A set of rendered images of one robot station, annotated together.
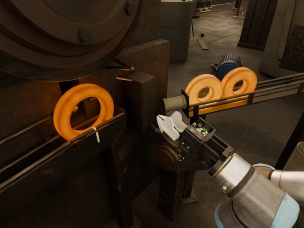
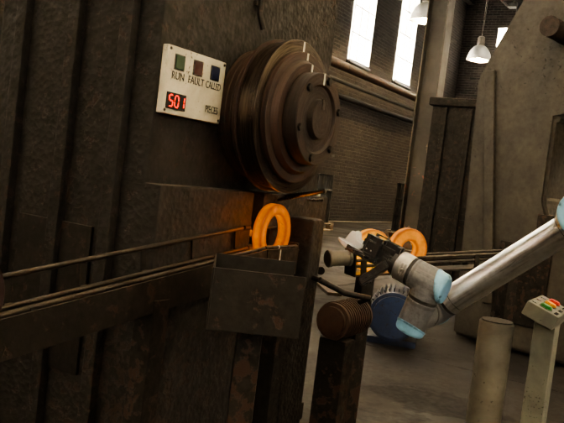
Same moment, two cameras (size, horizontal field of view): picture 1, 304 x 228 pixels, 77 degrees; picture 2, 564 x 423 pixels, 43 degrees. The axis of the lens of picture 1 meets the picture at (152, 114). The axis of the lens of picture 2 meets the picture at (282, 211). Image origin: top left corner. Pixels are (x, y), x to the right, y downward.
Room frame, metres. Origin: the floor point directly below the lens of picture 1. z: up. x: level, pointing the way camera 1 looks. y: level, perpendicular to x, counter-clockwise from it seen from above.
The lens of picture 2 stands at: (-1.74, 0.64, 0.94)
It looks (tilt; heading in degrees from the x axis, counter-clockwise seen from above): 3 degrees down; 348
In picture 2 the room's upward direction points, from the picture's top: 7 degrees clockwise
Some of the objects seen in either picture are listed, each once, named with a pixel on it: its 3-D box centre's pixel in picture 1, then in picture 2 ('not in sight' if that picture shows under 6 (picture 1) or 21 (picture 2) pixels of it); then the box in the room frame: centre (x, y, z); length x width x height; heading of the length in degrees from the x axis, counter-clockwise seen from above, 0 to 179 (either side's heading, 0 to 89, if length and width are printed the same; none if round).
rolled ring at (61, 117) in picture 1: (86, 114); (272, 232); (0.48, 0.20, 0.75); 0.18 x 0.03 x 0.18; 138
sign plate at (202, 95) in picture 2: not in sight; (193, 86); (0.30, 0.51, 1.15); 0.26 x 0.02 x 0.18; 138
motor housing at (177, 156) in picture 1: (177, 176); (337, 375); (0.63, -0.13, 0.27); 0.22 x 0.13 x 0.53; 138
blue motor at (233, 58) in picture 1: (229, 68); (394, 312); (2.42, -1.02, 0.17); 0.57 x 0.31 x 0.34; 158
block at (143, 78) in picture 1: (140, 103); (302, 252); (0.66, 0.05, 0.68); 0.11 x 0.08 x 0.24; 48
